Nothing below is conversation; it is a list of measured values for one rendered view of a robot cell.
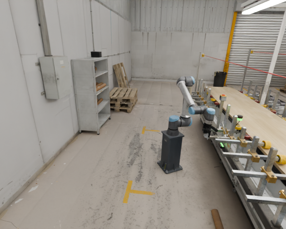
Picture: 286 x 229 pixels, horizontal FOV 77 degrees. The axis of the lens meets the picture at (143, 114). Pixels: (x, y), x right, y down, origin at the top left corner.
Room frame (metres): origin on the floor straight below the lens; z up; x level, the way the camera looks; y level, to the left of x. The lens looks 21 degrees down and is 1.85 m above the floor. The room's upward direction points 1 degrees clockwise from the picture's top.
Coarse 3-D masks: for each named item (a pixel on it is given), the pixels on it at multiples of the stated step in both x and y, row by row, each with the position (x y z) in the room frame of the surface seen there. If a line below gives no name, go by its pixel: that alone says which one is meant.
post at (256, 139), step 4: (256, 136) 1.38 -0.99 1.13; (252, 140) 1.41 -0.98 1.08; (256, 140) 1.37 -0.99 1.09; (252, 144) 1.39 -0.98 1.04; (256, 144) 1.37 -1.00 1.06; (252, 148) 1.37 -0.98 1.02; (256, 148) 1.37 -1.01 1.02; (252, 152) 1.37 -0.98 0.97; (248, 160) 1.38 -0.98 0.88; (248, 164) 1.37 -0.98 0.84; (248, 168) 1.37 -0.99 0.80
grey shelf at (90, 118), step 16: (80, 64) 3.48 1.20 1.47; (96, 64) 4.36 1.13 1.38; (80, 80) 3.48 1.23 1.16; (96, 80) 4.37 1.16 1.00; (80, 96) 3.49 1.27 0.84; (96, 96) 3.47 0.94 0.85; (80, 112) 3.49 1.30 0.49; (96, 112) 3.45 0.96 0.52; (80, 128) 3.49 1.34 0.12; (96, 128) 3.45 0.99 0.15
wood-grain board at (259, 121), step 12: (216, 96) 3.51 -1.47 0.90; (228, 96) 3.53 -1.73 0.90; (240, 96) 3.55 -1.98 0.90; (240, 108) 2.80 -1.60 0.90; (252, 108) 2.82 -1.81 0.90; (264, 108) 2.83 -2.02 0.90; (252, 120) 2.29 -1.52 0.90; (264, 120) 2.30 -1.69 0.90; (276, 120) 2.31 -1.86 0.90; (252, 132) 1.92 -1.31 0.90; (264, 132) 1.93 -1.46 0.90; (276, 132) 1.94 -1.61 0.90; (276, 144) 1.65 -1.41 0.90
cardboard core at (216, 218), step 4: (212, 212) 1.52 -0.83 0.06; (216, 212) 1.51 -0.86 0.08; (212, 216) 1.49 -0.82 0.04; (216, 216) 1.46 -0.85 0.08; (216, 220) 1.41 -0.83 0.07; (220, 220) 1.41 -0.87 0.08; (216, 224) 1.37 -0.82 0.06; (220, 224) 1.36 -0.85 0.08; (216, 228) 1.34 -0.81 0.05; (220, 228) 1.32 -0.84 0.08
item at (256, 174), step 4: (232, 172) 1.13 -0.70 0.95; (236, 172) 1.11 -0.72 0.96; (240, 172) 1.11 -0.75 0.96; (244, 172) 1.11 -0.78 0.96; (248, 172) 1.12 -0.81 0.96; (252, 172) 1.12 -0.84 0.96; (256, 172) 1.12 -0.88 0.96; (260, 172) 1.12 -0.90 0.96; (248, 176) 1.10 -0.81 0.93; (252, 176) 1.10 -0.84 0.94; (256, 176) 1.10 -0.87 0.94; (260, 176) 1.09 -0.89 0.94; (264, 176) 1.09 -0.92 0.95; (276, 176) 1.08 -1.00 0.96; (280, 176) 1.08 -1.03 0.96; (284, 176) 1.08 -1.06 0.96
